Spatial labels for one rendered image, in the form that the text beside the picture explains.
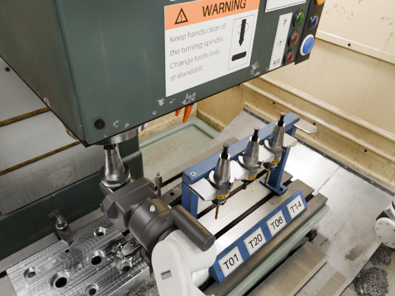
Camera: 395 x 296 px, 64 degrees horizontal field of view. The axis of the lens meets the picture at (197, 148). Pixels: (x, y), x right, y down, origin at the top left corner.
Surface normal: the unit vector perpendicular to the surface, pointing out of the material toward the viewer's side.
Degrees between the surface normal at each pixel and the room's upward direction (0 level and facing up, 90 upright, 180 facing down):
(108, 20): 90
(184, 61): 90
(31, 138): 90
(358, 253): 24
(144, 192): 1
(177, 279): 55
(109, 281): 0
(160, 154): 0
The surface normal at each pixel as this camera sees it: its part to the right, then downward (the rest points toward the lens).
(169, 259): -0.59, -0.13
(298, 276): 0.15, -0.82
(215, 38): 0.66, 0.50
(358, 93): -0.75, 0.39
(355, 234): -0.26, -0.55
